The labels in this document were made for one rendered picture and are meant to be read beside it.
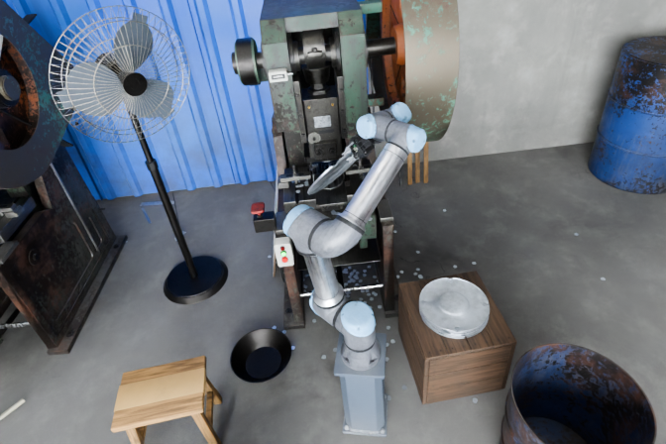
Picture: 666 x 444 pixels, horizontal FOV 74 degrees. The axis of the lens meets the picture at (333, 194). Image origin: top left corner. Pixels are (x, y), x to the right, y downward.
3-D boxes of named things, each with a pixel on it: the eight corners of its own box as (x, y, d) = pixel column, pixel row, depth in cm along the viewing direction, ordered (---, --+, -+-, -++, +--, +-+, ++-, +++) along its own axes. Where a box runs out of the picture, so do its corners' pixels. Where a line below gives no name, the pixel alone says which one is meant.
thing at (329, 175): (305, 188, 167) (304, 186, 167) (310, 199, 195) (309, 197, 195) (365, 141, 169) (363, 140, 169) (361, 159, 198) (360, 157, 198)
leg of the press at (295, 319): (305, 328, 233) (278, 189, 180) (283, 330, 233) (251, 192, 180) (301, 219, 308) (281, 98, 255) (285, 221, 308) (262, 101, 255)
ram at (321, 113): (343, 159, 197) (338, 97, 180) (310, 163, 197) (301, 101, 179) (340, 141, 211) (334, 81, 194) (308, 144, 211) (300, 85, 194)
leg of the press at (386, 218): (405, 315, 234) (408, 173, 181) (385, 318, 234) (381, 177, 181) (378, 210, 308) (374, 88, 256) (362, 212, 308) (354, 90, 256)
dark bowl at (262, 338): (293, 387, 207) (291, 378, 203) (230, 394, 206) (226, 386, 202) (293, 333, 231) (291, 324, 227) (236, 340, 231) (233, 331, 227)
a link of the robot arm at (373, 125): (382, 122, 132) (404, 115, 140) (355, 112, 139) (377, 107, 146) (379, 146, 136) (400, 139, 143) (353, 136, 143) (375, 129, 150)
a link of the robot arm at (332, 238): (330, 265, 122) (421, 120, 127) (304, 248, 129) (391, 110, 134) (349, 276, 131) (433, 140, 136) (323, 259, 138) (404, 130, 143)
